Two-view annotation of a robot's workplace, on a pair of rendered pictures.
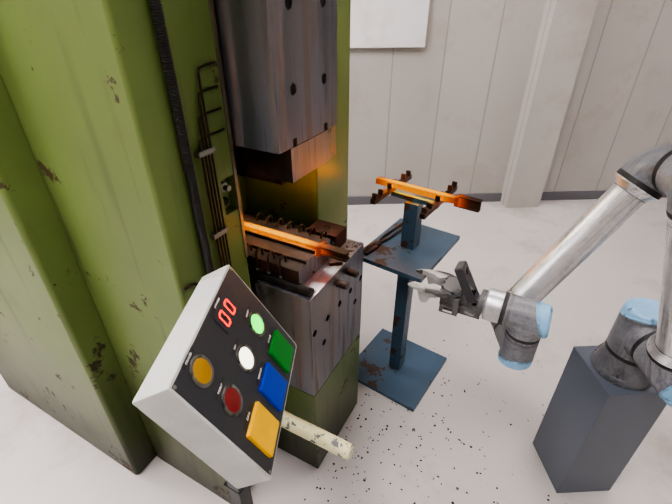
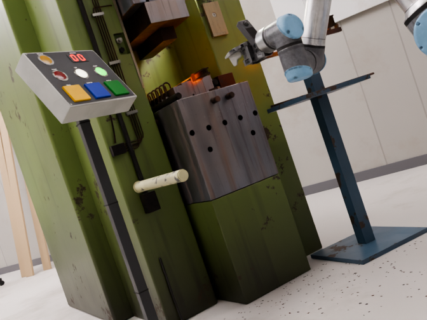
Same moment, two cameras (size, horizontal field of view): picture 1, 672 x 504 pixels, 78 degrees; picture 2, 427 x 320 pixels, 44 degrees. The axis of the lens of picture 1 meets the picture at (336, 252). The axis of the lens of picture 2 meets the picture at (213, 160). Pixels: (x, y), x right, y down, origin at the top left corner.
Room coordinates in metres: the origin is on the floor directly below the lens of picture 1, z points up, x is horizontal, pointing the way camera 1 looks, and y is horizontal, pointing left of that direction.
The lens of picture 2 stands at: (-0.88, -1.12, 0.69)
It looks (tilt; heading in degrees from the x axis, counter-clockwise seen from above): 2 degrees down; 31
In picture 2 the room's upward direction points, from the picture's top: 19 degrees counter-clockwise
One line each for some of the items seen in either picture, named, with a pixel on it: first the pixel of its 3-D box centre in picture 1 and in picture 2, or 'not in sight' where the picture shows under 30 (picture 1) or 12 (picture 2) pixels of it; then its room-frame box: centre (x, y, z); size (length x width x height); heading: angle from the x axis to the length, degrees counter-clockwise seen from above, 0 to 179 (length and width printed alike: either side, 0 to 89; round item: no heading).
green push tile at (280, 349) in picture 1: (280, 351); (115, 88); (0.68, 0.13, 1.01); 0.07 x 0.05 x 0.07; 176
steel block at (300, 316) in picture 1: (276, 295); (200, 148); (1.28, 0.23, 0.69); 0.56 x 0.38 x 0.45; 61
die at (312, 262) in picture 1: (263, 245); (173, 98); (1.22, 0.25, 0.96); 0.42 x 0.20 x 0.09; 61
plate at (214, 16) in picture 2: (327, 134); (215, 19); (1.46, 0.03, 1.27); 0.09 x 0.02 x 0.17; 151
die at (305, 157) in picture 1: (251, 143); (149, 26); (1.22, 0.25, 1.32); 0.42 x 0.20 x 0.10; 61
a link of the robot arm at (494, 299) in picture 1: (492, 304); (269, 39); (0.88, -0.43, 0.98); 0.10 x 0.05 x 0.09; 151
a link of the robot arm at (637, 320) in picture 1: (644, 329); not in sight; (0.98, -0.99, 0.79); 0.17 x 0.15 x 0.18; 178
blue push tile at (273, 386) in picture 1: (271, 387); (96, 91); (0.58, 0.14, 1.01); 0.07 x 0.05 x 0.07; 176
